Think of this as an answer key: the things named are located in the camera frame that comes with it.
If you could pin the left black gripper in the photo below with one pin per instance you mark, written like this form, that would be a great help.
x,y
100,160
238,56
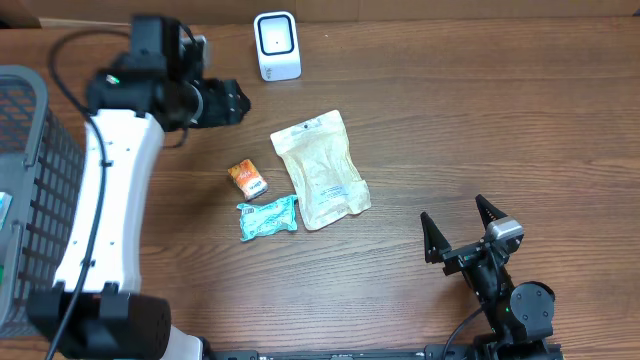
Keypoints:
x,y
228,105

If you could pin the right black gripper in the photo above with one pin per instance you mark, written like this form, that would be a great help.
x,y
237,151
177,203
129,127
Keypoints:
x,y
437,246

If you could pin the orange snack packet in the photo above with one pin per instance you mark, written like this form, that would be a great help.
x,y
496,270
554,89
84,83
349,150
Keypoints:
x,y
248,179

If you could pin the beige plastic pouch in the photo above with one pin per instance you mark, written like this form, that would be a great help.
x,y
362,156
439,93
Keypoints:
x,y
316,154

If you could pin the teal packet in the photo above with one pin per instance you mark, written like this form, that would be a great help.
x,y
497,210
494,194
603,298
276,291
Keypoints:
x,y
269,219

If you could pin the green white small box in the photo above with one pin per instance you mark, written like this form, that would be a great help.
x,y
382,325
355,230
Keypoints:
x,y
5,204

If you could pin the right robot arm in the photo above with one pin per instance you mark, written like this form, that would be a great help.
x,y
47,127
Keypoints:
x,y
520,316

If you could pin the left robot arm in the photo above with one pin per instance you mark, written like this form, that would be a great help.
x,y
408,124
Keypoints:
x,y
94,308

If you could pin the white barcode scanner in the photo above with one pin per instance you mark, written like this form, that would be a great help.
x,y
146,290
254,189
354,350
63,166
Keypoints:
x,y
277,46

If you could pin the grey plastic mesh basket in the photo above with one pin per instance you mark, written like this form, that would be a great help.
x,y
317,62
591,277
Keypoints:
x,y
41,168

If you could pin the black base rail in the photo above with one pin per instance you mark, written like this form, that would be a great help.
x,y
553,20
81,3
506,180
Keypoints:
x,y
350,355

